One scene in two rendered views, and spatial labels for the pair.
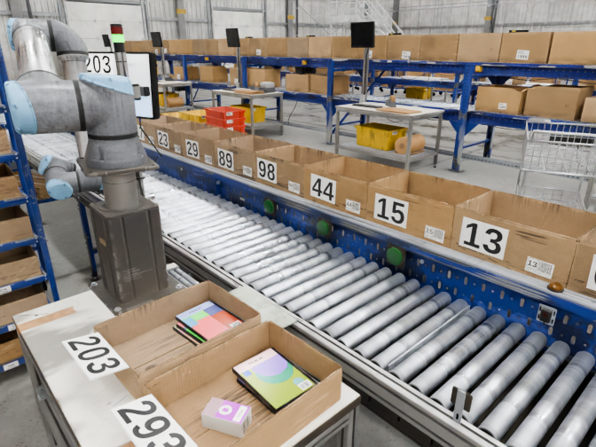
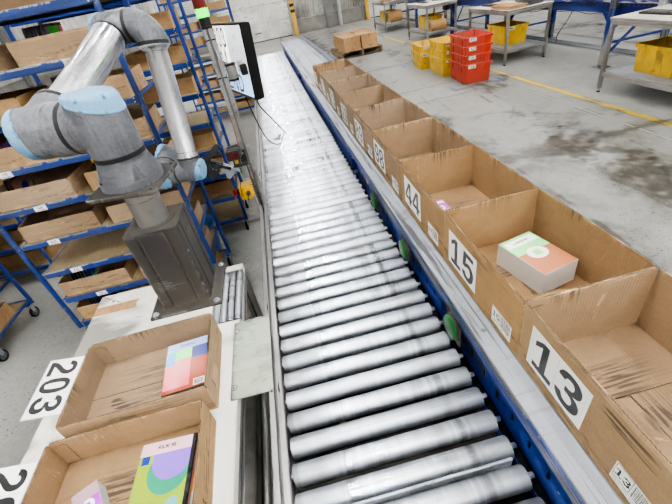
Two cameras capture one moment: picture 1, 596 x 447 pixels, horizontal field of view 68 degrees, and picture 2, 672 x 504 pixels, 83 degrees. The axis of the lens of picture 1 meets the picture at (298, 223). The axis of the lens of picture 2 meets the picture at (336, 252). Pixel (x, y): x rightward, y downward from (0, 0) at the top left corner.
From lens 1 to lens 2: 1.04 m
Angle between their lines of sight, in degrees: 36
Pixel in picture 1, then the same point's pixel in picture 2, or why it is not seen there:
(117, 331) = (117, 350)
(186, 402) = (99, 462)
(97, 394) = not seen: hidden behind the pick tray
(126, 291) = (164, 299)
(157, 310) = (156, 336)
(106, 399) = not seen: hidden behind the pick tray
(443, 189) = (580, 233)
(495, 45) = not seen: outside the picture
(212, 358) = (129, 428)
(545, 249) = (651, 479)
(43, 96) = (26, 126)
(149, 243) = (175, 260)
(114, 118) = (96, 143)
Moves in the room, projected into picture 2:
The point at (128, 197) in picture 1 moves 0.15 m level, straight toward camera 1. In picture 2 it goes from (146, 216) to (117, 244)
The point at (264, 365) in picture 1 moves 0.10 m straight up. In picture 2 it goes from (166, 458) to (147, 436)
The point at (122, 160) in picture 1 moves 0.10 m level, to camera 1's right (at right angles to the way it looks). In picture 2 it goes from (117, 186) to (136, 190)
